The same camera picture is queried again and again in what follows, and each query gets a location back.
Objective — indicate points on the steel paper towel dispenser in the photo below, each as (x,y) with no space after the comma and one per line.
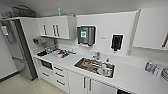
(86,35)

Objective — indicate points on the stainless steel refrigerator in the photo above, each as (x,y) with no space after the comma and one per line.
(21,50)

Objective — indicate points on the stainless steel sink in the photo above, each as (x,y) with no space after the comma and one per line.
(80,65)

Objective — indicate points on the clear food container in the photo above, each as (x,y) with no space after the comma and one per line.
(87,63)

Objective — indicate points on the white wall outlet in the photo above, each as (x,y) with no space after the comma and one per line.
(129,52)

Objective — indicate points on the white plate with cup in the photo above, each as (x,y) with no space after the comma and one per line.
(104,69)

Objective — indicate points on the light blue bottle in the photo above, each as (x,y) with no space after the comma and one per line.
(60,12)

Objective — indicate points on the black wall soap dispenser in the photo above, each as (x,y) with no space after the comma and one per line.
(117,42)

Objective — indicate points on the blue dish soap bottle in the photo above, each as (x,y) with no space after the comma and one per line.
(149,66)

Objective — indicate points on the chrome sink faucet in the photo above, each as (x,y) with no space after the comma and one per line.
(97,56)

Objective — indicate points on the black coffee machine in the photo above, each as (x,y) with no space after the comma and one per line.
(40,45)

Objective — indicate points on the white wall cabinet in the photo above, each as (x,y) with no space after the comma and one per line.
(151,28)
(56,27)

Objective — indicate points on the black built-in microwave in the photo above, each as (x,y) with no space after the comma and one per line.
(46,64)

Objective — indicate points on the white two-door sink cabinet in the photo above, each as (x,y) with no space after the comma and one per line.
(86,85)

